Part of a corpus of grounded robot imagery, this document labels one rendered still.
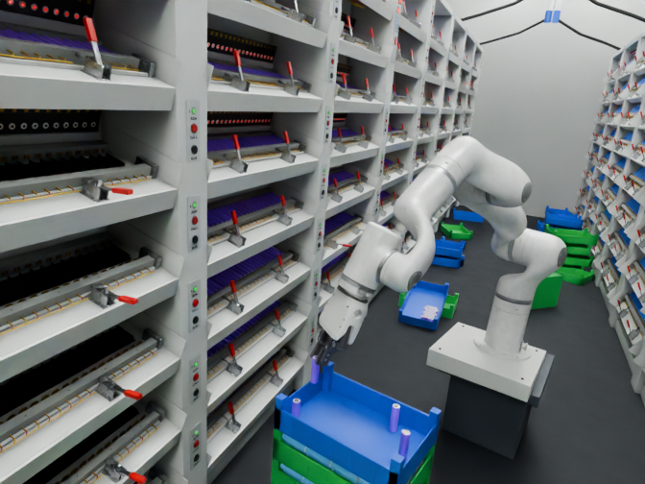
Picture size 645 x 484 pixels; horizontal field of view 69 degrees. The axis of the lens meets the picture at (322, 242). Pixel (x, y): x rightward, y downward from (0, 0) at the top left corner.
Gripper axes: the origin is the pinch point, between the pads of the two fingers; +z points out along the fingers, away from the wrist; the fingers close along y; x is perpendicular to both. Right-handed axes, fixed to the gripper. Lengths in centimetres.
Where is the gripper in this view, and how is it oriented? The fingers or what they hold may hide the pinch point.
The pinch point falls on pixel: (322, 353)
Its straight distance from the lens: 107.9
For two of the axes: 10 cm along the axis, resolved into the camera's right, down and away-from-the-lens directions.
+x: -7.9, -3.5, -5.0
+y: -4.2, -3.0, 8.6
